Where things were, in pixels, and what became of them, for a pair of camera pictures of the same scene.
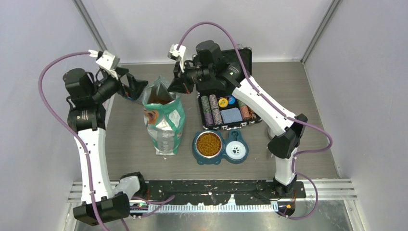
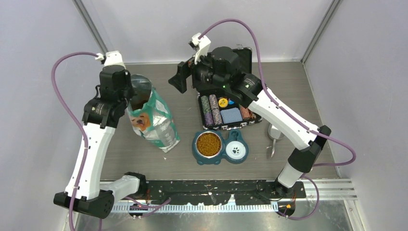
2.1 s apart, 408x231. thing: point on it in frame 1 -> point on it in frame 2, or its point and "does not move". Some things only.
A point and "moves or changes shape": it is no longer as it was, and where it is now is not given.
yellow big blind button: x=223 y=102 does not move
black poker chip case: x=220 y=111 does not move
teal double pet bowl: x=209 y=146 does not move
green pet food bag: x=164 y=116 moves or changes shape
